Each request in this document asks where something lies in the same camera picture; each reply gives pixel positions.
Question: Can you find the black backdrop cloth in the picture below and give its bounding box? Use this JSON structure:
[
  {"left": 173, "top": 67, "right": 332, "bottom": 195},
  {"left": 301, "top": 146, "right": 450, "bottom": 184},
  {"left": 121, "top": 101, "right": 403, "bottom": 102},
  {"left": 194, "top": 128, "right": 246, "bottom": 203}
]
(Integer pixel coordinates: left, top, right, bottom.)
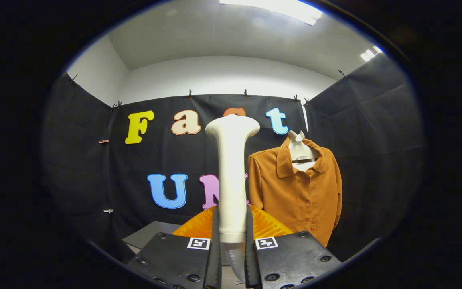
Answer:
[{"left": 43, "top": 52, "right": 424, "bottom": 261}]

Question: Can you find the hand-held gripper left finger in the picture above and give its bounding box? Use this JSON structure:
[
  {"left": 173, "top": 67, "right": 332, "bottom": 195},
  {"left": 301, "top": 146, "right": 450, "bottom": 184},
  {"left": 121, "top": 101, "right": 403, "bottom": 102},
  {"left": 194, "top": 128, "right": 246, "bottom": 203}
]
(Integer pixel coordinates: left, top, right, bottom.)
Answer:
[{"left": 126, "top": 205, "right": 223, "bottom": 289}]

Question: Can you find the row of black clips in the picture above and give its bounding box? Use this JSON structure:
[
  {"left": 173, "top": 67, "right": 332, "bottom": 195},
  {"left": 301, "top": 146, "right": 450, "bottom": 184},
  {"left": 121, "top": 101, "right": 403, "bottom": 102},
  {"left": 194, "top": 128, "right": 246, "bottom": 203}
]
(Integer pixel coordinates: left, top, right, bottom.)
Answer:
[{"left": 70, "top": 69, "right": 347, "bottom": 111}]

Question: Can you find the long ceiling light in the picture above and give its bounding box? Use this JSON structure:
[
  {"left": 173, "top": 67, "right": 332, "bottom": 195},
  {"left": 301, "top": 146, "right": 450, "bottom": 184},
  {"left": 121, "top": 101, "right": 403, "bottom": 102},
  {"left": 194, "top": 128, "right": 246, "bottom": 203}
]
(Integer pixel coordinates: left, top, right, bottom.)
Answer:
[{"left": 219, "top": 0, "right": 323, "bottom": 26}]

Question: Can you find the orange button-up shirt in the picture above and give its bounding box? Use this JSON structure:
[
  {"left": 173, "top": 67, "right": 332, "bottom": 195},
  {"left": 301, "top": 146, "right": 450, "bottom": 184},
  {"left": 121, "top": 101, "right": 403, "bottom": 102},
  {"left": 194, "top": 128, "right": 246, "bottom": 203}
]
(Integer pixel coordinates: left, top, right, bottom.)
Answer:
[{"left": 248, "top": 138, "right": 343, "bottom": 248}]

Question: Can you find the white garment hanger form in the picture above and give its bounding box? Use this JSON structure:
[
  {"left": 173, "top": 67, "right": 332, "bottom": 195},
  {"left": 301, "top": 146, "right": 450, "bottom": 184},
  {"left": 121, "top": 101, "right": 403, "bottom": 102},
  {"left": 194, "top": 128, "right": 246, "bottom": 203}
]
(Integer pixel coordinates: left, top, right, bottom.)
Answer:
[{"left": 287, "top": 130, "right": 320, "bottom": 173}]

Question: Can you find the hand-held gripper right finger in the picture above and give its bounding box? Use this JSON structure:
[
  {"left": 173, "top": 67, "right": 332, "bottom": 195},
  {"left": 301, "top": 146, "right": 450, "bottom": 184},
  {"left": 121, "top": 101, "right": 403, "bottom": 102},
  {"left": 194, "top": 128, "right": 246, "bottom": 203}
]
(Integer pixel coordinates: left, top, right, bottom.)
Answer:
[{"left": 244, "top": 204, "right": 343, "bottom": 289}]

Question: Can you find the small ceiling light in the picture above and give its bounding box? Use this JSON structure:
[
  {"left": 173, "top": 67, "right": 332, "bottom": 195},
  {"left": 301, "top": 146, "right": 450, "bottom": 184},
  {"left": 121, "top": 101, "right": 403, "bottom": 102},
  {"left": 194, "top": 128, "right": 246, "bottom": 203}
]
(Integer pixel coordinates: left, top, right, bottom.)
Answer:
[{"left": 360, "top": 45, "right": 383, "bottom": 62}]

